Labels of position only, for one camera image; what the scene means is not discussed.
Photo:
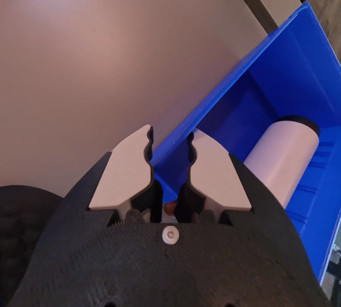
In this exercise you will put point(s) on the white plastic bottle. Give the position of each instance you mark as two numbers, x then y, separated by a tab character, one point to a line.
282	158

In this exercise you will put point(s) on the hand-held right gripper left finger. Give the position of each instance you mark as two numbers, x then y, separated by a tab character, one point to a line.
122	176

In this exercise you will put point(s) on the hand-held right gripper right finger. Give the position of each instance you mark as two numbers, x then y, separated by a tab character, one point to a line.
218	179

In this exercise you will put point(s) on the blue plastic bin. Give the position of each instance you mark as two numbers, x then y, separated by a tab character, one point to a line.
287	72

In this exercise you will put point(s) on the black bottle lid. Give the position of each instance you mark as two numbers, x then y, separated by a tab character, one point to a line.
306	123

